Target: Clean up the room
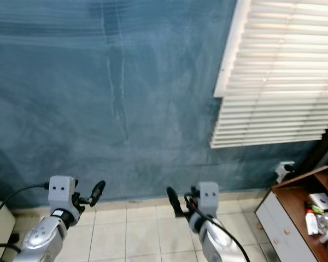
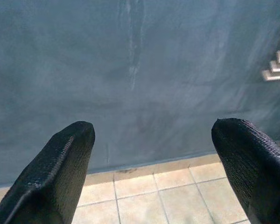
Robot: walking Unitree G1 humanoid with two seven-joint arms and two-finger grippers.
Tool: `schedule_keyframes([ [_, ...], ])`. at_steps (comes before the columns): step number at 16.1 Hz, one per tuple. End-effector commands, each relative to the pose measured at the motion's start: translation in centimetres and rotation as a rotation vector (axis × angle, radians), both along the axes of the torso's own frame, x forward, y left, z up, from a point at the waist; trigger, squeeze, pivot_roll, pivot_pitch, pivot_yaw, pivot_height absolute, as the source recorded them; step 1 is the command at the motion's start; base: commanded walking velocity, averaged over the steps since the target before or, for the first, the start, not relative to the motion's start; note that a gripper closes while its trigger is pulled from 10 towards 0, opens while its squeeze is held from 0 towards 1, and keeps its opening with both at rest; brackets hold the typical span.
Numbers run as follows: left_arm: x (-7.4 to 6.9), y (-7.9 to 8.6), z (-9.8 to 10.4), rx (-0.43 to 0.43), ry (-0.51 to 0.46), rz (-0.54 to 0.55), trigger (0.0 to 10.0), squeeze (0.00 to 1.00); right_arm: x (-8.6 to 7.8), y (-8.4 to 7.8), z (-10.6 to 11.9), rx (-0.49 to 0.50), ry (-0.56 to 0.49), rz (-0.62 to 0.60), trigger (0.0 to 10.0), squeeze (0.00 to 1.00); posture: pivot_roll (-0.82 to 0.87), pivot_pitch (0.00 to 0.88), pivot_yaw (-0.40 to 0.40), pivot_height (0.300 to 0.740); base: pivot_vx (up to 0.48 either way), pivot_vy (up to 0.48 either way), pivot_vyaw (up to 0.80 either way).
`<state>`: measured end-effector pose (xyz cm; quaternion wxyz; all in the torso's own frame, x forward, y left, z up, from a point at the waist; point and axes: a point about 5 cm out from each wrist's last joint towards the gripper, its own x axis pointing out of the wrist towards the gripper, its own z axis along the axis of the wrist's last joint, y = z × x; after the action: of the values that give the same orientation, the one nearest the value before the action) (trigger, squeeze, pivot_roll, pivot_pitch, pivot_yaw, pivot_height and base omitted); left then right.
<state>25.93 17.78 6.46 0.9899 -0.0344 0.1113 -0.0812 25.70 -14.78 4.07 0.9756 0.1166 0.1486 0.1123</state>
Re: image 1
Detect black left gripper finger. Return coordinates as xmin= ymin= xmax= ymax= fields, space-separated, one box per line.
xmin=89 ymin=180 xmax=107 ymax=207

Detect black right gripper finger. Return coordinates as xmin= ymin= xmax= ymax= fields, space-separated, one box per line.
xmin=166 ymin=186 xmax=184 ymax=218

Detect wooden desk with grey drawers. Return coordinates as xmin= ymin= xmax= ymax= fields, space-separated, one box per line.
xmin=254 ymin=164 xmax=328 ymax=262

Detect white bottle with red cap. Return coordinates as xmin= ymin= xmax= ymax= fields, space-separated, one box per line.
xmin=304 ymin=209 xmax=319 ymax=236

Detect white box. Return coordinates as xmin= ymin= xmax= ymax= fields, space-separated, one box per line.
xmin=309 ymin=192 xmax=328 ymax=212

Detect dark brown wooden panel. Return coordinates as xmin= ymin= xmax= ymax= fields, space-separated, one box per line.
xmin=301 ymin=112 xmax=328 ymax=171

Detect white window blinds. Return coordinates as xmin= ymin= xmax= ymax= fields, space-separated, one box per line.
xmin=210 ymin=0 xmax=328 ymax=149

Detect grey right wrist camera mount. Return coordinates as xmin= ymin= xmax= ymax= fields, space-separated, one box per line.
xmin=197 ymin=182 xmax=220 ymax=216

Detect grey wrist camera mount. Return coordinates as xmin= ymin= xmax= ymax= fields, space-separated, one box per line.
xmin=197 ymin=182 xmax=220 ymax=216
xmin=48 ymin=175 xmax=75 ymax=212

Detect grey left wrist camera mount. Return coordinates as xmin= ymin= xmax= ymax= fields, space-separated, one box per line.
xmin=48 ymin=175 xmax=75 ymax=212

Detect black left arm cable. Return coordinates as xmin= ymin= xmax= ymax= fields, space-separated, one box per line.
xmin=0 ymin=183 xmax=50 ymax=262

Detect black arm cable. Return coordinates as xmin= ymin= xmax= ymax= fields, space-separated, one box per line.
xmin=0 ymin=183 xmax=50 ymax=262
xmin=194 ymin=205 xmax=252 ymax=262

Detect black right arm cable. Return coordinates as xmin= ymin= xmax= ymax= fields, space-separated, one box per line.
xmin=194 ymin=205 xmax=252 ymax=262

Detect white window frame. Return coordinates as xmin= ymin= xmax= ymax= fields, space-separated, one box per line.
xmin=213 ymin=0 xmax=253 ymax=99

